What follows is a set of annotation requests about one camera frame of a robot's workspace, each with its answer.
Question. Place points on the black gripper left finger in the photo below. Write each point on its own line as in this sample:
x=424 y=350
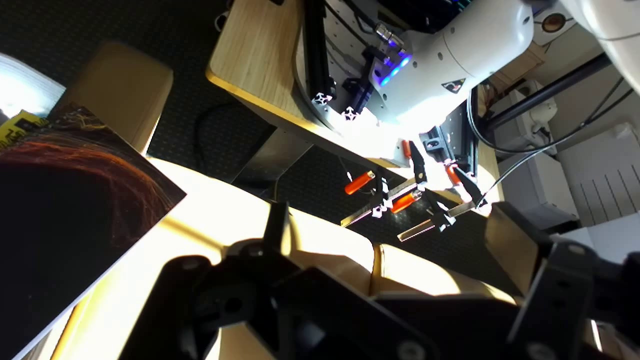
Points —
x=279 y=226

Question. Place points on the white ribbed appliance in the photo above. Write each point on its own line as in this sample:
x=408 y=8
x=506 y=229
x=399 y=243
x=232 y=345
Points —
x=600 y=173

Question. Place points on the dark spiral notebook orange swirl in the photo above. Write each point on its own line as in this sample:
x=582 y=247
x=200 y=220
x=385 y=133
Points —
x=67 y=232

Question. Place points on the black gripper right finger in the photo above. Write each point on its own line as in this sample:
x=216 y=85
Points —
x=512 y=243

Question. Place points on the black aluminium mount rail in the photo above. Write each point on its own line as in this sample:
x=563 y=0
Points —
x=317 y=52

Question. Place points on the black camera tripod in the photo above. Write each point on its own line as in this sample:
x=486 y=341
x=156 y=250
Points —
x=553 y=91

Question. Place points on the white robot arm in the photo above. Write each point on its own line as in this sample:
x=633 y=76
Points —
x=466 y=60

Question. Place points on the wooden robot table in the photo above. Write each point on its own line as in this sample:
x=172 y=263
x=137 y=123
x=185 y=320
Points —
x=267 y=60

